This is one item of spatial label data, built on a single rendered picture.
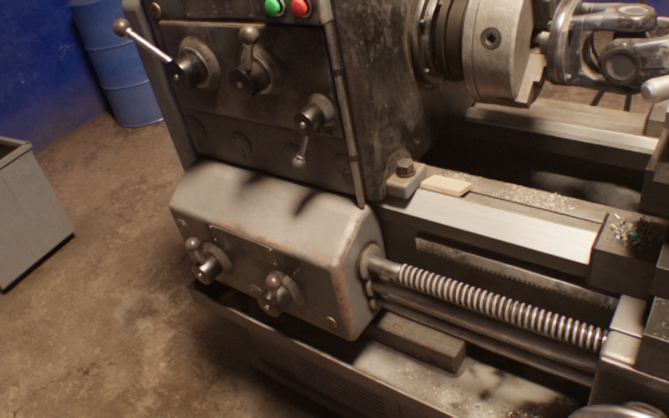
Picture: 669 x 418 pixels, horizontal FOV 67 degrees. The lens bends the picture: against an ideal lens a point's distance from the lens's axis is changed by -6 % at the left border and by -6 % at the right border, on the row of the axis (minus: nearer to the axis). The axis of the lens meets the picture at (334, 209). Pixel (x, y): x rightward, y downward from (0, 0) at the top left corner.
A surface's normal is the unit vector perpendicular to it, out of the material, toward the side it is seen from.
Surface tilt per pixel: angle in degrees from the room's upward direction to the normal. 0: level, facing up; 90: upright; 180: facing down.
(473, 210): 36
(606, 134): 48
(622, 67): 90
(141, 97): 90
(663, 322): 0
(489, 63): 88
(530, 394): 0
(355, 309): 90
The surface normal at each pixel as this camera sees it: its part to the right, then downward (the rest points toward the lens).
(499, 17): -0.57, 0.01
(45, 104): 0.80, 0.24
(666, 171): -0.61, 0.56
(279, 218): -0.45, -0.37
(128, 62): 0.23, 0.55
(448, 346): -0.18, -0.79
